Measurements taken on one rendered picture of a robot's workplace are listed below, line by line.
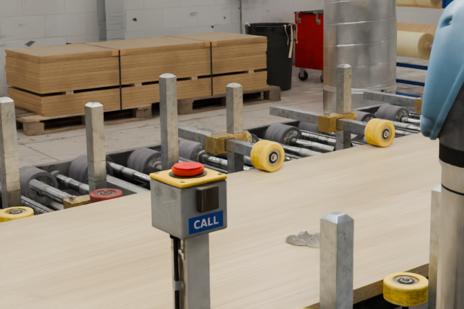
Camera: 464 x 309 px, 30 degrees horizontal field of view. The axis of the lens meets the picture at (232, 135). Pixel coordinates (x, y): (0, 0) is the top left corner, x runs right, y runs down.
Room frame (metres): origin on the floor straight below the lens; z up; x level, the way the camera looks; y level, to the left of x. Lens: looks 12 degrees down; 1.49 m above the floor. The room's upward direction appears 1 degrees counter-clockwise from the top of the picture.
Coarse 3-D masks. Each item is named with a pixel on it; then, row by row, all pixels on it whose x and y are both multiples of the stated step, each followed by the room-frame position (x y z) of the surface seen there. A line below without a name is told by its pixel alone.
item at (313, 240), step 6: (300, 234) 1.70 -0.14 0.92; (306, 234) 1.69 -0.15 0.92; (312, 234) 1.71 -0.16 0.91; (318, 234) 1.71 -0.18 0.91; (288, 240) 1.69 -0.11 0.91; (294, 240) 1.68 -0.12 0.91; (300, 240) 1.67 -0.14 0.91; (306, 240) 1.68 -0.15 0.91; (312, 240) 1.67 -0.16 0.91; (318, 240) 1.67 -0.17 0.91; (312, 246) 1.66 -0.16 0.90; (318, 246) 1.66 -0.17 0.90
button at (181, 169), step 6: (186, 162) 1.05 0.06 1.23; (192, 162) 1.05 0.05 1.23; (174, 168) 1.03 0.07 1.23; (180, 168) 1.02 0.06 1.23; (186, 168) 1.02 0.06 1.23; (192, 168) 1.02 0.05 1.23; (198, 168) 1.02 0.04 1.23; (174, 174) 1.03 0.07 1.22; (180, 174) 1.02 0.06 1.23; (186, 174) 1.01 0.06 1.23; (192, 174) 1.01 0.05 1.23; (198, 174) 1.02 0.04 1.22
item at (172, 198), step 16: (160, 176) 1.02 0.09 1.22; (176, 176) 1.02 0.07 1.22; (208, 176) 1.02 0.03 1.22; (224, 176) 1.02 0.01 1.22; (160, 192) 1.02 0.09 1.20; (176, 192) 0.99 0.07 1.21; (192, 192) 0.99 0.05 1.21; (224, 192) 1.02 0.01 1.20; (160, 208) 1.02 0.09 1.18; (176, 208) 0.99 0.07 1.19; (192, 208) 0.99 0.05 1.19; (224, 208) 1.02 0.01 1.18; (160, 224) 1.02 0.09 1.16; (176, 224) 0.99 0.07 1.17; (224, 224) 1.02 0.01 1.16
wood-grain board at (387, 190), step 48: (432, 144) 2.58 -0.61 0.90; (144, 192) 2.09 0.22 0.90; (240, 192) 2.07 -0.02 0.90; (288, 192) 2.07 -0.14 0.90; (336, 192) 2.06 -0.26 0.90; (384, 192) 2.05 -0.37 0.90; (0, 240) 1.74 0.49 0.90; (48, 240) 1.73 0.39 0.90; (96, 240) 1.73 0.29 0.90; (144, 240) 1.72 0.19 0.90; (240, 240) 1.71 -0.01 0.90; (384, 240) 1.70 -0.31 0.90; (0, 288) 1.47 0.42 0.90; (48, 288) 1.46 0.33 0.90; (96, 288) 1.46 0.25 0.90; (144, 288) 1.46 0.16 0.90; (240, 288) 1.45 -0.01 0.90; (288, 288) 1.45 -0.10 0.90
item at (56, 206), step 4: (304, 148) 3.25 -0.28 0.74; (320, 152) 3.18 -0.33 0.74; (220, 168) 3.00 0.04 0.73; (68, 192) 2.66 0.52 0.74; (72, 192) 2.66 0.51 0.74; (76, 192) 2.66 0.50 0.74; (76, 196) 2.62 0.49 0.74; (52, 204) 2.54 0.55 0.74; (56, 204) 2.54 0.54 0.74; (60, 204) 2.53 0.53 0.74; (52, 208) 2.52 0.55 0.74; (56, 208) 2.50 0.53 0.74; (60, 208) 2.49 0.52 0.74
